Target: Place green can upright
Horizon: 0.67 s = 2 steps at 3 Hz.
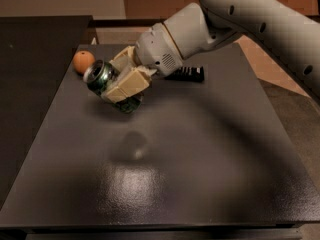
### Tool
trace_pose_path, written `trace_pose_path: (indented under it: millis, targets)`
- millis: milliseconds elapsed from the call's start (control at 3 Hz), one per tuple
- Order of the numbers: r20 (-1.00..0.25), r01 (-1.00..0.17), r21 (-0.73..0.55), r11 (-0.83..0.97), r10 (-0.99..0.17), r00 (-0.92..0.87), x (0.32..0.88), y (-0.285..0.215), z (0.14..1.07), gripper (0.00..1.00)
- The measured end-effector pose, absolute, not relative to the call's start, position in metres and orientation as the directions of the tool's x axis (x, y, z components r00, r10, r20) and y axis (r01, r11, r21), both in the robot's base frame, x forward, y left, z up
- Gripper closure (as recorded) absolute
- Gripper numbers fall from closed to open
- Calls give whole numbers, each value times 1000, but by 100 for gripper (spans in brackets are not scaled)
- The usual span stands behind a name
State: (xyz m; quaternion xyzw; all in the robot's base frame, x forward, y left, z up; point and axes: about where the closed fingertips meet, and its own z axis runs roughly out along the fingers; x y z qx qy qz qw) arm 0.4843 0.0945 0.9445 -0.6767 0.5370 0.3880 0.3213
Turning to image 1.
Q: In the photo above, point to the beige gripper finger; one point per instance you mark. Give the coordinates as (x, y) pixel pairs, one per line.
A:
(130, 82)
(124, 61)

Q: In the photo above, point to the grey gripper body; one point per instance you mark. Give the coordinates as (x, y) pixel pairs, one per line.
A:
(157, 51)

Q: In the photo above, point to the green metal can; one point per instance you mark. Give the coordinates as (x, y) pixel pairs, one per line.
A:
(99, 76)

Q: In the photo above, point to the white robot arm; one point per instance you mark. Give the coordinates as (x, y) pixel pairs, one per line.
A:
(291, 39)

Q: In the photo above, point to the black snack bar wrapper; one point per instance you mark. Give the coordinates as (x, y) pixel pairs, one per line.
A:
(190, 74)

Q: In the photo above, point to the orange fruit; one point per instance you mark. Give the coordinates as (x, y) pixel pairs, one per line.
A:
(82, 60)

